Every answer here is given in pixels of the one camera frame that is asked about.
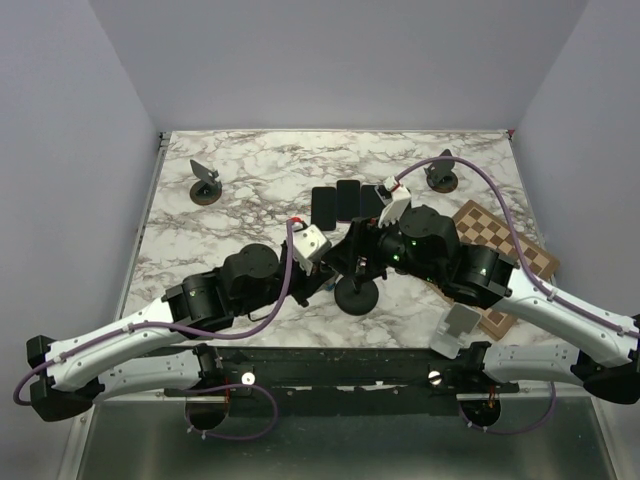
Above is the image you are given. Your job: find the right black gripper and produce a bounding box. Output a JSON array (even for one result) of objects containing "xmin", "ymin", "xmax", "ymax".
[{"xmin": 320, "ymin": 209, "xmax": 443, "ymax": 286}]

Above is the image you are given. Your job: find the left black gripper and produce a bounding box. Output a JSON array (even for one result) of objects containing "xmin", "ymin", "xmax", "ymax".
[{"xmin": 234, "ymin": 238, "xmax": 334, "ymax": 317}]

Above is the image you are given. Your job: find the black pole phone stand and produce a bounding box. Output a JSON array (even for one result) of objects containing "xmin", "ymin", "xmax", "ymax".
[{"xmin": 334, "ymin": 257, "xmax": 379, "ymax": 316}]

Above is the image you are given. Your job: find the black smartphone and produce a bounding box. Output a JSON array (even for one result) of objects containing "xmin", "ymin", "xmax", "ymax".
[{"xmin": 336, "ymin": 179, "xmax": 361, "ymax": 223}]

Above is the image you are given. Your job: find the black phone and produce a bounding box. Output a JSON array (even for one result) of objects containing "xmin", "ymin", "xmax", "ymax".
[
  {"xmin": 311, "ymin": 186, "xmax": 337, "ymax": 232},
  {"xmin": 360, "ymin": 184, "xmax": 384, "ymax": 218},
  {"xmin": 349, "ymin": 218, "xmax": 386, "ymax": 282}
]

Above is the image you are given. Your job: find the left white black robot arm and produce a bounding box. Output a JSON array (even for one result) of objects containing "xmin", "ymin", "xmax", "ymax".
[{"xmin": 23, "ymin": 239, "xmax": 332, "ymax": 422}]

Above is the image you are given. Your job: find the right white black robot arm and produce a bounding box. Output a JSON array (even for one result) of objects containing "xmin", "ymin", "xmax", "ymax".
[{"xmin": 322, "ymin": 206, "xmax": 639, "ymax": 404}]

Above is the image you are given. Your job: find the round wooden stand right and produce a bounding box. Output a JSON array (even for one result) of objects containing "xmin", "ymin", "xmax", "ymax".
[{"xmin": 424, "ymin": 149, "xmax": 458, "ymax": 194}]

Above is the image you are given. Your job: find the white plastic phone stand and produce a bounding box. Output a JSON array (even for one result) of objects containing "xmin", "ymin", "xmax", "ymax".
[{"xmin": 429, "ymin": 303, "xmax": 482, "ymax": 359}]

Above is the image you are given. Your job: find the round wooden base stand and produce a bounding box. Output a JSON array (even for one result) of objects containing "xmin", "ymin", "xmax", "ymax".
[{"xmin": 189, "ymin": 159, "xmax": 222, "ymax": 206}]

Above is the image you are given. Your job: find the wooden chessboard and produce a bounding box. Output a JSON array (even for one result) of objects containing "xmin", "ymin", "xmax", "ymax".
[{"xmin": 453, "ymin": 200, "xmax": 560, "ymax": 340}]

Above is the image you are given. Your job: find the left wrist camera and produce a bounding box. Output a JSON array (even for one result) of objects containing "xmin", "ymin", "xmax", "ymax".
[{"xmin": 286, "ymin": 217, "xmax": 331, "ymax": 277}]

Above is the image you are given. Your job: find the aluminium frame rail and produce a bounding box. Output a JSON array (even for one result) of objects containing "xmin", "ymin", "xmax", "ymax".
[{"xmin": 74, "ymin": 130, "xmax": 614, "ymax": 401}]

